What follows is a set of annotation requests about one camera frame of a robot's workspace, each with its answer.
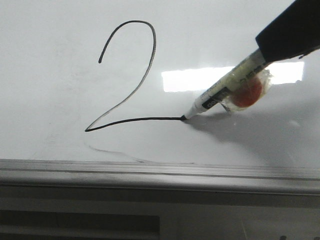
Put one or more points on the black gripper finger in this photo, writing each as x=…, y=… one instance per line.
x=295, y=32

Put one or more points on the white whiteboard marker pen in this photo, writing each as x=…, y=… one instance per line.
x=229, y=83

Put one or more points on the red magnet taped to marker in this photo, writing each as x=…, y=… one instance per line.
x=249, y=93

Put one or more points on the white whiteboard with aluminium frame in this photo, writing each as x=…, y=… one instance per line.
x=87, y=89

